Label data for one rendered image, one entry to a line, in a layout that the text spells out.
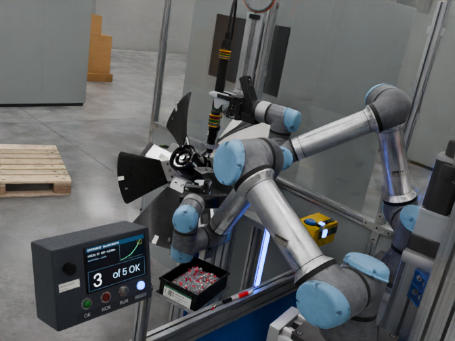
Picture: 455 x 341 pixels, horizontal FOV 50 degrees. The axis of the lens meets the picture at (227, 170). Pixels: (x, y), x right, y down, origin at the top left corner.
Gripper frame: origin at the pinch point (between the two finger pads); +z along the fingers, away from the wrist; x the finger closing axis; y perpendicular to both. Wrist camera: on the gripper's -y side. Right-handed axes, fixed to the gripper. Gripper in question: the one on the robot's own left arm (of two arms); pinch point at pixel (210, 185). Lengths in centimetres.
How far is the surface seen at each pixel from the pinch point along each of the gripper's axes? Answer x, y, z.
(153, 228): 18.4, 20.5, -3.9
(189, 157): -6.0, 10.9, 11.7
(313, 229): 15.3, -39.7, 4.6
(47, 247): -9, 24, -77
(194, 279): 32.6, 2.2, -12.6
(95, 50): 22, 358, 746
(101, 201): 105, 132, 215
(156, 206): 11.5, 21.2, 1.6
